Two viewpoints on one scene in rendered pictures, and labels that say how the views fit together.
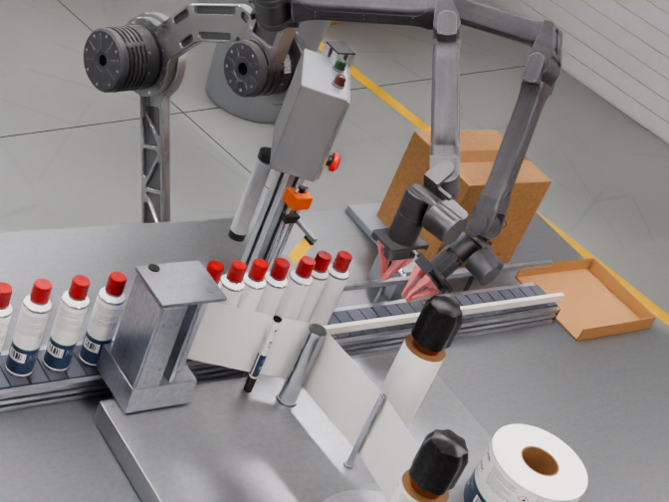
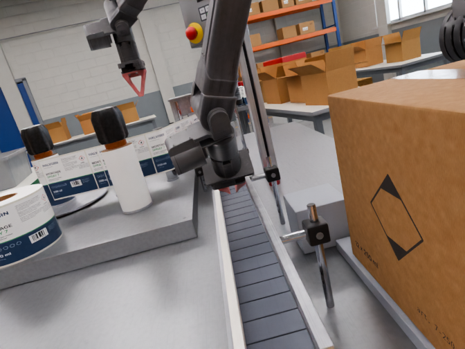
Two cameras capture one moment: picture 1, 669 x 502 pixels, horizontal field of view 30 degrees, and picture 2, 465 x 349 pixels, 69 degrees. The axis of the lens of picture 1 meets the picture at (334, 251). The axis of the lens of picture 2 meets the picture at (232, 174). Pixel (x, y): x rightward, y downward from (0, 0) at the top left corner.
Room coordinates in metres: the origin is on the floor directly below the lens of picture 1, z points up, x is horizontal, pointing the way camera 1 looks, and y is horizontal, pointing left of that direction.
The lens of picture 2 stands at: (2.98, -0.71, 1.18)
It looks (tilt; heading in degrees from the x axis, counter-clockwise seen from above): 16 degrees down; 136
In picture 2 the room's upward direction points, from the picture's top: 15 degrees counter-clockwise
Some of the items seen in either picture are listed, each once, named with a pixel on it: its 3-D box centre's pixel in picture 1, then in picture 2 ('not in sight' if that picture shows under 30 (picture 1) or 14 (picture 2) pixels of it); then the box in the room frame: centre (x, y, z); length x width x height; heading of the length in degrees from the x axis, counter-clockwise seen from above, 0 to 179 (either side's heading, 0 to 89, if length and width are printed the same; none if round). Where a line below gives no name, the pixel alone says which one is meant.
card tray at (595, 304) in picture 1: (585, 297); not in sight; (2.95, -0.67, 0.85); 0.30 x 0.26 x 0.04; 137
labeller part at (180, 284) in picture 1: (181, 283); (181, 96); (1.85, 0.23, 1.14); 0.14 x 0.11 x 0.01; 137
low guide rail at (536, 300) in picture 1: (405, 318); (219, 203); (2.41, -0.21, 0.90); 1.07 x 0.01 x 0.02; 137
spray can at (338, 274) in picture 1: (329, 292); not in sight; (2.26, -0.02, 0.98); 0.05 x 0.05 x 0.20
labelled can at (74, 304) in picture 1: (68, 323); not in sight; (1.81, 0.40, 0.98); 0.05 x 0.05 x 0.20
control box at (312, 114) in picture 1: (311, 116); (212, 9); (2.20, 0.15, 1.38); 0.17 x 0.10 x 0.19; 12
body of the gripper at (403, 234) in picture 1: (404, 229); (129, 55); (2.08, -0.11, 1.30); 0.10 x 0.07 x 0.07; 139
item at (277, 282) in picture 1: (267, 300); not in sight; (2.14, 0.09, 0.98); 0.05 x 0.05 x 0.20
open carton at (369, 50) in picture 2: not in sight; (365, 53); (0.87, 4.68, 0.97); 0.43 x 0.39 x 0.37; 55
